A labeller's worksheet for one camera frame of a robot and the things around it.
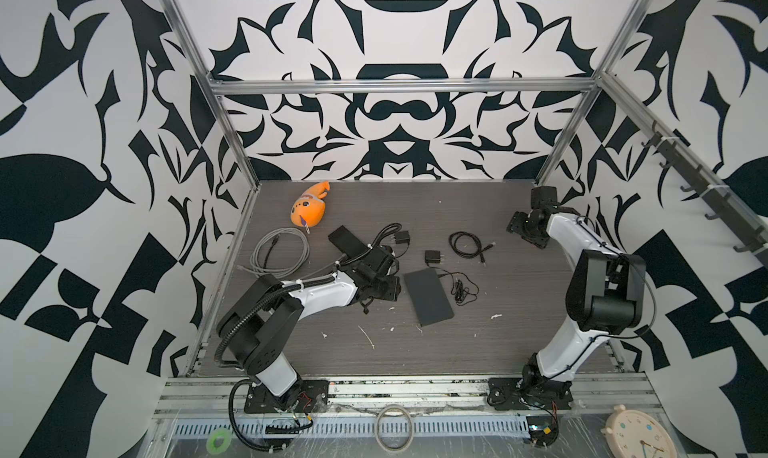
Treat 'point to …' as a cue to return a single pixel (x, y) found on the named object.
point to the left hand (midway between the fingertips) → (398, 282)
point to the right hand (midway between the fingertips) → (524, 226)
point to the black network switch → (347, 243)
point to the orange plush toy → (309, 209)
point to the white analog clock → (637, 434)
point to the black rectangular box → (427, 297)
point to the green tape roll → (218, 441)
